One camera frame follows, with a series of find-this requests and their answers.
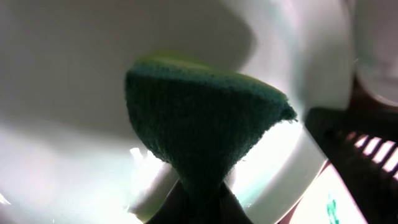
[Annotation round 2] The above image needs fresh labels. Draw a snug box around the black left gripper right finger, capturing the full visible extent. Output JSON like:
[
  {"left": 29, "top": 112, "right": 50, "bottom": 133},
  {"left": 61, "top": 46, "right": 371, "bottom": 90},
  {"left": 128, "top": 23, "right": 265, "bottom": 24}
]
[{"left": 216, "top": 182, "right": 253, "bottom": 224}]

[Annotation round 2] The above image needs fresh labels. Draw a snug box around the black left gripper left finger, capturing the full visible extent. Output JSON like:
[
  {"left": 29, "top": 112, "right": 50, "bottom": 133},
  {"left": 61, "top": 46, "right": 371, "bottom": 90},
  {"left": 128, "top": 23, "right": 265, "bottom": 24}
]
[{"left": 146, "top": 180, "right": 190, "bottom": 224}]

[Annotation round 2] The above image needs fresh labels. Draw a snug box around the green scouring sponge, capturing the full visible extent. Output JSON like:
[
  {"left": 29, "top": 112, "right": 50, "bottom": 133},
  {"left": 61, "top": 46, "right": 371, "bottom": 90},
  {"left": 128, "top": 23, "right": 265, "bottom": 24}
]
[{"left": 124, "top": 52, "right": 297, "bottom": 223}]

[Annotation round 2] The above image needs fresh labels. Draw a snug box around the mint green plate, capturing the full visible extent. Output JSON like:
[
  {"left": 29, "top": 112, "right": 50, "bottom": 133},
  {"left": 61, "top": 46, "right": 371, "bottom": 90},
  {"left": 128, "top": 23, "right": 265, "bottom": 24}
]
[{"left": 1, "top": 0, "right": 352, "bottom": 223}]

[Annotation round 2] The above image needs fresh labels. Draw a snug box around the white plate with green stain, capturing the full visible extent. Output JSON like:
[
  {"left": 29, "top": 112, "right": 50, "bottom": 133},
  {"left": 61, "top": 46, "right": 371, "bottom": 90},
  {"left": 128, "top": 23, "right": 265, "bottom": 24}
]
[{"left": 289, "top": 164, "right": 368, "bottom": 224}]

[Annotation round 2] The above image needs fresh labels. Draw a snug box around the round black tray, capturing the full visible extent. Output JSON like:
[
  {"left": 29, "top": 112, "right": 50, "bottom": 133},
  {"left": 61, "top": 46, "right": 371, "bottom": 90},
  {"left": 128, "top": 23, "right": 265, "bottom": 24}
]
[{"left": 305, "top": 78, "right": 397, "bottom": 223}]

